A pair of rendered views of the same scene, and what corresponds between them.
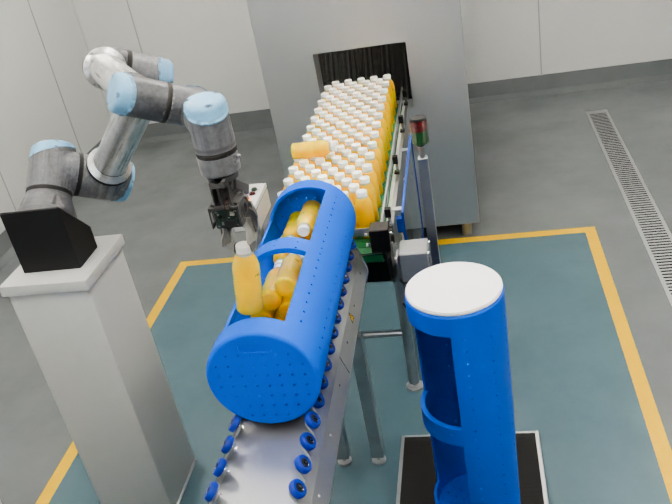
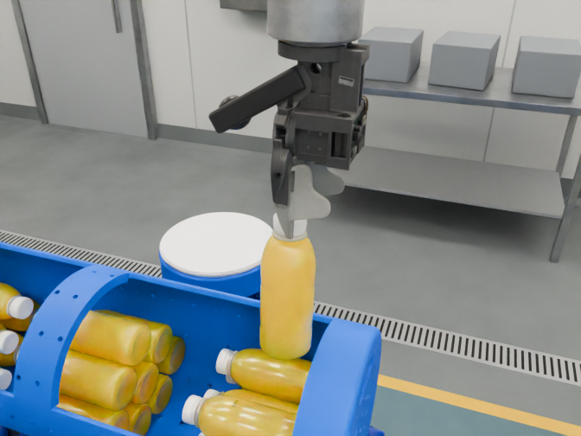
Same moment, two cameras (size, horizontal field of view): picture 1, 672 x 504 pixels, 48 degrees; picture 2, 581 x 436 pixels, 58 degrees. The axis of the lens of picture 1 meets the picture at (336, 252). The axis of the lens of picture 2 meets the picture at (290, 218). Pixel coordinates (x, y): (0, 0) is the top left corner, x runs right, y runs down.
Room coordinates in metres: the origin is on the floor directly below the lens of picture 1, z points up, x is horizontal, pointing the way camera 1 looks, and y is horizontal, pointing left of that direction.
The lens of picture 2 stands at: (1.54, 0.74, 1.72)
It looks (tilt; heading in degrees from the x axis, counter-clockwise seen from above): 30 degrees down; 277
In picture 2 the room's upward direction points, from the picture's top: straight up
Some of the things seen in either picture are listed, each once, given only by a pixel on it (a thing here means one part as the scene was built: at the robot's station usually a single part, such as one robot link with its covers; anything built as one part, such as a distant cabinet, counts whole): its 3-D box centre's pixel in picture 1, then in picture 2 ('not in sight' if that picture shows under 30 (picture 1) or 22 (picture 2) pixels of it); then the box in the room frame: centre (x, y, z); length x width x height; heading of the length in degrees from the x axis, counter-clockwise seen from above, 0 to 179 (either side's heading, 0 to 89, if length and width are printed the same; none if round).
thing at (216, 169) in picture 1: (220, 162); (316, 16); (1.58, 0.21, 1.63); 0.10 x 0.09 x 0.05; 78
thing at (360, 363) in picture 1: (367, 400); not in sight; (2.30, -0.01, 0.31); 0.06 x 0.06 x 0.63; 78
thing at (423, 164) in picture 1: (437, 280); not in sight; (2.67, -0.39, 0.55); 0.04 x 0.04 x 1.10; 78
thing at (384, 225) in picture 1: (379, 238); not in sight; (2.38, -0.16, 0.95); 0.10 x 0.07 x 0.10; 78
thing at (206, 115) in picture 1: (209, 125); not in sight; (1.58, 0.21, 1.72); 0.10 x 0.09 x 0.12; 17
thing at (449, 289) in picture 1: (453, 287); (218, 241); (1.85, -0.31, 1.03); 0.28 x 0.28 x 0.01
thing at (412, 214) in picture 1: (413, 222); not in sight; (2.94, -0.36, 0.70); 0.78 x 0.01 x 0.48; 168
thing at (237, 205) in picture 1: (227, 198); (319, 102); (1.58, 0.22, 1.55); 0.09 x 0.08 x 0.12; 168
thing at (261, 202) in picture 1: (250, 206); not in sight; (2.64, 0.28, 1.05); 0.20 x 0.10 x 0.10; 168
